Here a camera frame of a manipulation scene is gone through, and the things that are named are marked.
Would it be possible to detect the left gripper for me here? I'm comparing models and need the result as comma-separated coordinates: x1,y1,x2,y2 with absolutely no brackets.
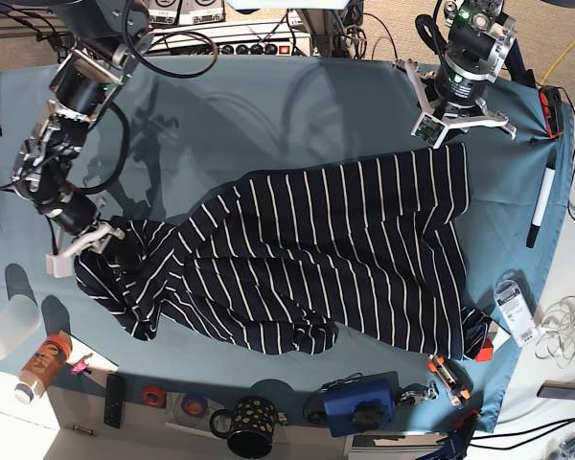
393,58,517,148

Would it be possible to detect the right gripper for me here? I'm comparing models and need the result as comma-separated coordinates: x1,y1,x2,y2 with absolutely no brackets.
40,191,125,277

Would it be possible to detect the navy white striped t-shirt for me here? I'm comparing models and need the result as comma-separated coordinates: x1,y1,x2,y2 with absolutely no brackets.
74,143,490,359

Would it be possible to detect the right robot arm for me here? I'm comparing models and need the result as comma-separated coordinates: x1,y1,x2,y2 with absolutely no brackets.
1,1,153,278

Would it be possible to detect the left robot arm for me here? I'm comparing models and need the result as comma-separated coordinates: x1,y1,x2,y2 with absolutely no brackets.
394,1,517,149

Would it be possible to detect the translucent plastic cup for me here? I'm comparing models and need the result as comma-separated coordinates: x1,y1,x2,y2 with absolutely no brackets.
0,294,41,360

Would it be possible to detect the white paper sheet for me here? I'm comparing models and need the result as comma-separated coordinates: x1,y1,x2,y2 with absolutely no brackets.
59,331,118,373

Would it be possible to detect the orange black power strip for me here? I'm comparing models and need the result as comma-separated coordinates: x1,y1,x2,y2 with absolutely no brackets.
539,85,564,139

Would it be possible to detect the pink toy figure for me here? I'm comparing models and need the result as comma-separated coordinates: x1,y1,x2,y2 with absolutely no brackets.
70,354,93,376

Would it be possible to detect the orange labelled bottle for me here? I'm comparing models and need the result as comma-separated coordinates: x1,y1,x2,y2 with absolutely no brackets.
13,334,72,404

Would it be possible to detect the black white marker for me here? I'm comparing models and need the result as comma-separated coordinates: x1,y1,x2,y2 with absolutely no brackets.
526,164,556,248

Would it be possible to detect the black remote control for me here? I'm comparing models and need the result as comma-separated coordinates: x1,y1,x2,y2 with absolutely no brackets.
103,374,127,429

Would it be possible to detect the orange tape roll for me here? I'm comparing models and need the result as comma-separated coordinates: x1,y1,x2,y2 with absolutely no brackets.
142,385,167,408

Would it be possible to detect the clear plastic package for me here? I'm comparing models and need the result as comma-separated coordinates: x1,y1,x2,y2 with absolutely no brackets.
494,279,539,348

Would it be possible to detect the purple tape roll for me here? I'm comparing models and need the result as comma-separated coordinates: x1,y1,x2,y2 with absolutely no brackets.
180,392,208,418

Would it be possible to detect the teal tablecloth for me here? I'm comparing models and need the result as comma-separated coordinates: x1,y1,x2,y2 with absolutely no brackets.
0,57,572,420

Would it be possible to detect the white paper card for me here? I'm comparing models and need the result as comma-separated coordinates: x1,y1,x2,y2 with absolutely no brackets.
487,321,512,353

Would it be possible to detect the red cube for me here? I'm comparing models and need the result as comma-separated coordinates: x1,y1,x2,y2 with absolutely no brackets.
475,337,494,362

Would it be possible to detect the black mug yellow pattern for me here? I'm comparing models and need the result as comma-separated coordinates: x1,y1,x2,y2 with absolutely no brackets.
209,396,277,459

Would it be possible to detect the orange black utility knife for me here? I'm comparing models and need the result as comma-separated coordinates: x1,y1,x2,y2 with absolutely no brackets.
427,355,471,408

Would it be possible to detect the metal keyring clip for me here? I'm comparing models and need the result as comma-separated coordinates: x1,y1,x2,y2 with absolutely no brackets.
397,381,439,406

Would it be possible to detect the blue box with knob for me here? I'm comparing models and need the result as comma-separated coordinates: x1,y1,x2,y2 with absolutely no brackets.
321,379,395,438

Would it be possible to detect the white cable bundle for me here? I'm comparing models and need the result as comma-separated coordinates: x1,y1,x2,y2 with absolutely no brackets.
534,295,575,369

